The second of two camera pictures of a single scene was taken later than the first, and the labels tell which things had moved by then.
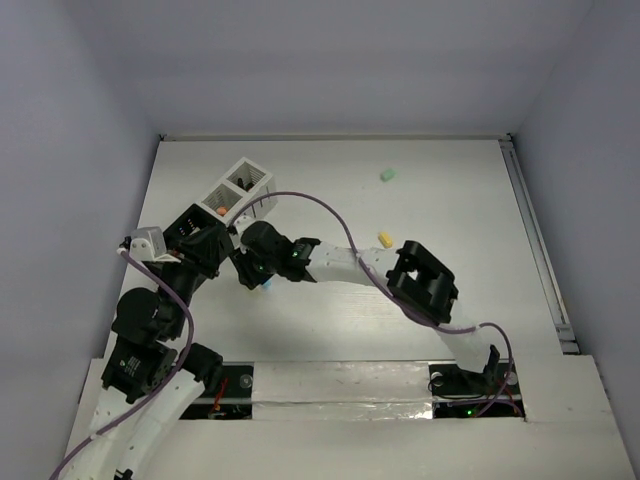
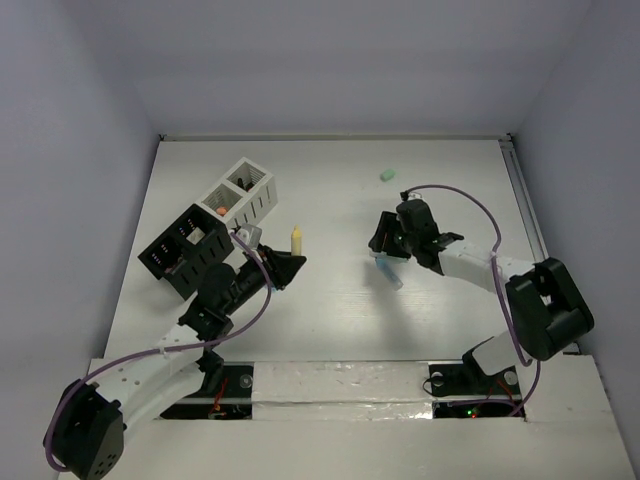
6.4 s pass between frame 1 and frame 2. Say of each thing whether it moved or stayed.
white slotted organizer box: stayed
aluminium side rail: stayed
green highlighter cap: stayed
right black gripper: moved
